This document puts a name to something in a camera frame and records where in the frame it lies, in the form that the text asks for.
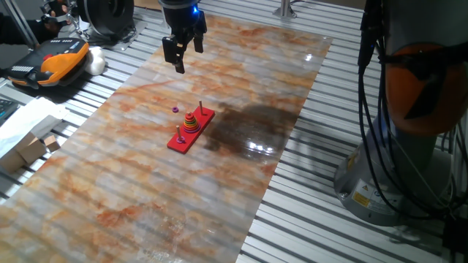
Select small wooden cube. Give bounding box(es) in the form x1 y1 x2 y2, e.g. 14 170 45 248
43 134 61 153

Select black strap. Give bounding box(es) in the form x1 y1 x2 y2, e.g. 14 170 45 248
378 42 468 121

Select orange teach pendant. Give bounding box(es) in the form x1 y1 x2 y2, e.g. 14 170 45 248
6 37 91 90

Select cardboard boxes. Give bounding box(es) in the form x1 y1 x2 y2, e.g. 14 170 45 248
0 96 70 159

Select black strapped controller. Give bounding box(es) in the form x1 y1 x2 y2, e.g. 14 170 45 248
39 0 80 36

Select black sleeved forearm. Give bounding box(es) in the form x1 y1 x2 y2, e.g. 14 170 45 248
0 12 61 46

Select aluminium frame pole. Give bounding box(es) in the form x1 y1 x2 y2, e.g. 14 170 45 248
0 0 40 50

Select dark keyboard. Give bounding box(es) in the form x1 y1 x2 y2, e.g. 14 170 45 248
0 98 20 126

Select marble pattern mat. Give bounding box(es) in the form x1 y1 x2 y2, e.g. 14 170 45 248
0 13 333 263

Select red Hanoi base with pegs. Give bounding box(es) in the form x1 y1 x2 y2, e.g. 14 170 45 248
167 100 216 155

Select white rounded object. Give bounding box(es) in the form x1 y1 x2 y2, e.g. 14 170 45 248
85 46 107 77

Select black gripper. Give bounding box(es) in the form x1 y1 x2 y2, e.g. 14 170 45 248
159 0 208 75

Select large wooden block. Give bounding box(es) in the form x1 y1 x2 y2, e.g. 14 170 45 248
0 131 48 173

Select silver metal post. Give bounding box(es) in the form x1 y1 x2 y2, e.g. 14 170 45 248
272 0 298 19

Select black cable bundle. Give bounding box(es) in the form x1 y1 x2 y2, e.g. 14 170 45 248
357 0 468 221

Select black round drum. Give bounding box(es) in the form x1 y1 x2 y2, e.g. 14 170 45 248
75 0 135 37

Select grey metal plate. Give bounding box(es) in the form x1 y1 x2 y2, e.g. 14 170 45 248
86 20 149 52

